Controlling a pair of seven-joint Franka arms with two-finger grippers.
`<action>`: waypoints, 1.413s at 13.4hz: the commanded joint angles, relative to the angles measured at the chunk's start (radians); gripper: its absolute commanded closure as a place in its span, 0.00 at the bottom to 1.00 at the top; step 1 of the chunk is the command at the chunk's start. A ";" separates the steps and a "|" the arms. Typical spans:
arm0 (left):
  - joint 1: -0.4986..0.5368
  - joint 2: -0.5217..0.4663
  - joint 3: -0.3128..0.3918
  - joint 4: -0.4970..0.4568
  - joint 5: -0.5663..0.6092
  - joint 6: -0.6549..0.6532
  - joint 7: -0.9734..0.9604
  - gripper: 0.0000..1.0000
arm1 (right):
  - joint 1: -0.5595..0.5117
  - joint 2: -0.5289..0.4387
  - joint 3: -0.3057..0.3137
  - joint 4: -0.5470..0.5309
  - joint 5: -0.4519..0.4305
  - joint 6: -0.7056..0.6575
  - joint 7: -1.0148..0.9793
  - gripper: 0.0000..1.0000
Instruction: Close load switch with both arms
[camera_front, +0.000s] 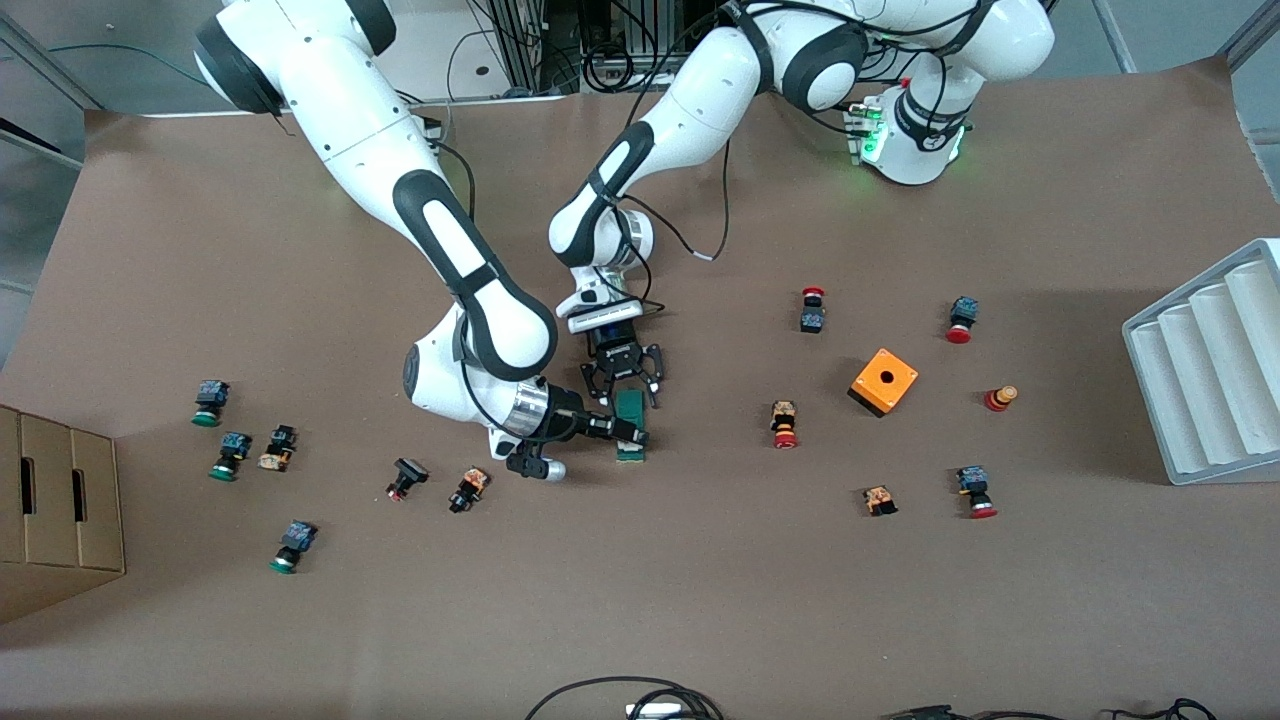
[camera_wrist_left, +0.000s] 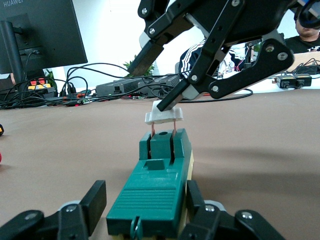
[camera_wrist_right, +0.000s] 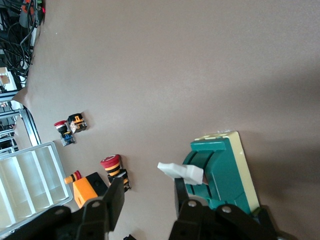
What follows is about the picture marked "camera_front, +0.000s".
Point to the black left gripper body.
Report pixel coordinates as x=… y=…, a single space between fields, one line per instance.
x=619 y=358

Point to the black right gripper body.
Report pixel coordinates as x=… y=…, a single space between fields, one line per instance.
x=574 y=421

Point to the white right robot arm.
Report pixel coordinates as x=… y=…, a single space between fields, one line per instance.
x=340 y=100

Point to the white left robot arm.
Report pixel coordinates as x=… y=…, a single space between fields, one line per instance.
x=700 y=90

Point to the black button orange contact block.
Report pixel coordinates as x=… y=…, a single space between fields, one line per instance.
x=468 y=488

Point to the red emergency stop orange block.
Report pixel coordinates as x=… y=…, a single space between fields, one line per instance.
x=783 y=420

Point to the red button black contact block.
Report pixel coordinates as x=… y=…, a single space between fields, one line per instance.
x=812 y=318

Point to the black square head button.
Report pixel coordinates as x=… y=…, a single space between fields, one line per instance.
x=408 y=472

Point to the white power strip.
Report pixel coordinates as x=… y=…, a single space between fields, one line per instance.
x=655 y=711

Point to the green button blue contact block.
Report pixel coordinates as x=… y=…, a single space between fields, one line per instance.
x=295 y=540
x=232 y=450
x=210 y=398

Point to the aluminium equipment rack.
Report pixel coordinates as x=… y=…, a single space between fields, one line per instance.
x=525 y=50

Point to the red button blue contact block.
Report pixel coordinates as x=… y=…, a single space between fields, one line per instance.
x=963 y=312
x=972 y=485

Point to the red orange emergency stop head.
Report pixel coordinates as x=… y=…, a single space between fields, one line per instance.
x=1000 y=398

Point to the brown cardboard box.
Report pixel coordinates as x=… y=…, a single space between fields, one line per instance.
x=60 y=520

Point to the white compartment tray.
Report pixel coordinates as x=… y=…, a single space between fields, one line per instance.
x=1200 y=400

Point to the grey metal bar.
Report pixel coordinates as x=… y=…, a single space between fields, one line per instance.
x=1112 y=35

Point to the orange black button enclosure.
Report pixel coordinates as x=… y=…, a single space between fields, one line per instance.
x=885 y=380

